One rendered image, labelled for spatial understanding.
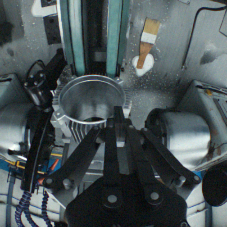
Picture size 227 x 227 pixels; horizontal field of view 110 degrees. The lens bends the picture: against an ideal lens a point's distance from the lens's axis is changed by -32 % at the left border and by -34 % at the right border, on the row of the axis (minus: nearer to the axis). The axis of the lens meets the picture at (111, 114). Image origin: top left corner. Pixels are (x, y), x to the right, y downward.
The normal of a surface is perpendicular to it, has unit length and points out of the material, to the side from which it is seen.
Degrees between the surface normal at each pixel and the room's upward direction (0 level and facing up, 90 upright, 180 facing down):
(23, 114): 92
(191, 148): 54
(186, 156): 39
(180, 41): 0
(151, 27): 2
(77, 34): 0
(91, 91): 9
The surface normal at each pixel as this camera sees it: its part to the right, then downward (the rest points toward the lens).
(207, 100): 0.05, -0.59
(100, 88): -0.18, 0.78
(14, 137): 0.03, -0.02
